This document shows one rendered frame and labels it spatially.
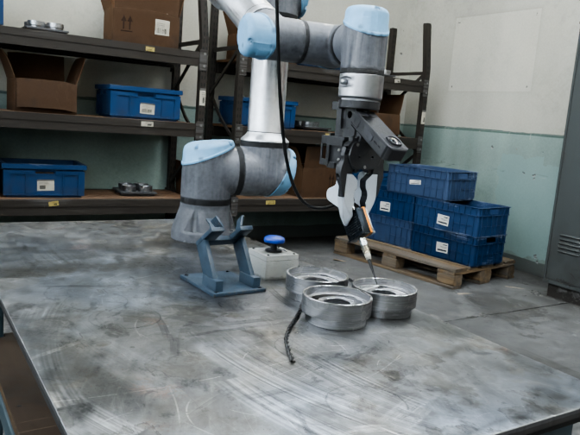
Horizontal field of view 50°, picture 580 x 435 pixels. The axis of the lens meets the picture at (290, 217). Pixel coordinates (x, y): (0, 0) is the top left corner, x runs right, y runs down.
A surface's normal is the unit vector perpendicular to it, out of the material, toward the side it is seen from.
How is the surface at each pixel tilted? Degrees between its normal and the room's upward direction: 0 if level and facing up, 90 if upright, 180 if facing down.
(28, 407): 0
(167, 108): 90
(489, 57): 90
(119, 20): 92
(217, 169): 88
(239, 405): 0
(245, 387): 0
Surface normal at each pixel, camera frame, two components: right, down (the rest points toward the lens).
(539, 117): -0.85, 0.03
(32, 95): 0.50, 0.05
